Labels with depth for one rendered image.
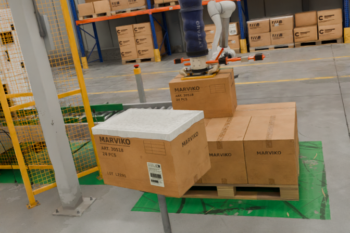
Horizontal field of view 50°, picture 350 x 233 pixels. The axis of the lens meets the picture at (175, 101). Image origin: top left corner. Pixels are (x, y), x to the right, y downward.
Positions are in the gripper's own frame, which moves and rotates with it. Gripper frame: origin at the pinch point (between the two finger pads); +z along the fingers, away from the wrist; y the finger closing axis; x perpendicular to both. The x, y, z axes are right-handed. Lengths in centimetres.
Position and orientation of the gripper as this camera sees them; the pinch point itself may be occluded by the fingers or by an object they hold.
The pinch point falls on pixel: (224, 60)
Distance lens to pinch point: 374.9
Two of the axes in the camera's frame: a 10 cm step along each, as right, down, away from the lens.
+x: -9.4, 0.6, 3.4
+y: 1.5, 9.5, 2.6
